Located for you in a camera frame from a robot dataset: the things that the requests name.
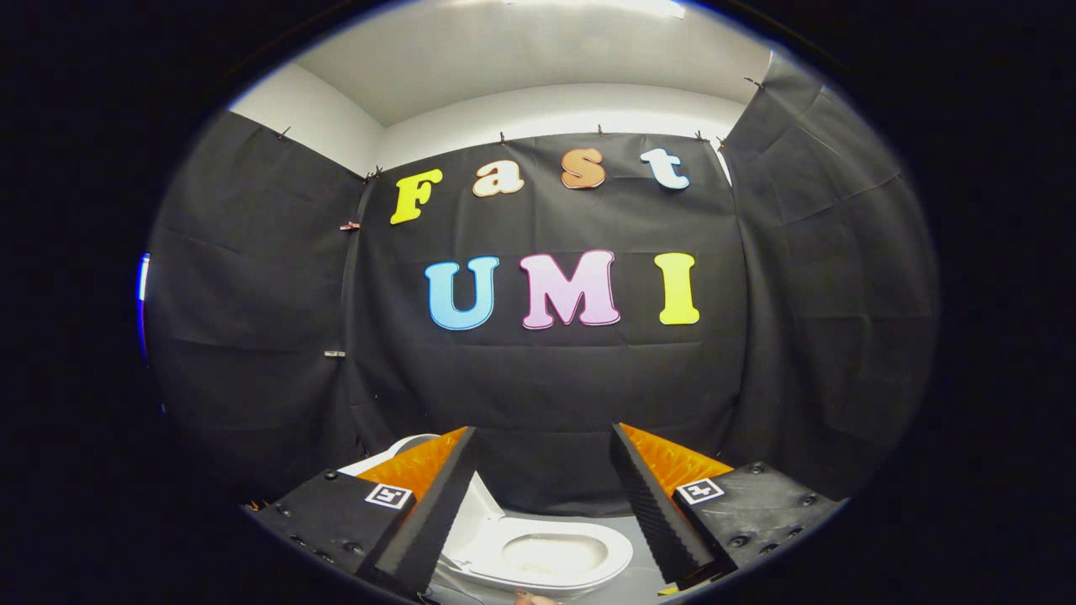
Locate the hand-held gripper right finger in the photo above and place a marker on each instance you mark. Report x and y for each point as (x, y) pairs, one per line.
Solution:
(656, 512)

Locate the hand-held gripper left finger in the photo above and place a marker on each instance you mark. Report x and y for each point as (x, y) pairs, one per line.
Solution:
(429, 521)

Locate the white toilet seat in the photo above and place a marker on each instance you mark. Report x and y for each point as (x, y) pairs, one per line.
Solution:
(618, 550)

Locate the black backdrop cloth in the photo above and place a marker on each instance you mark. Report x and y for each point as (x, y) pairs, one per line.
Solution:
(546, 378)

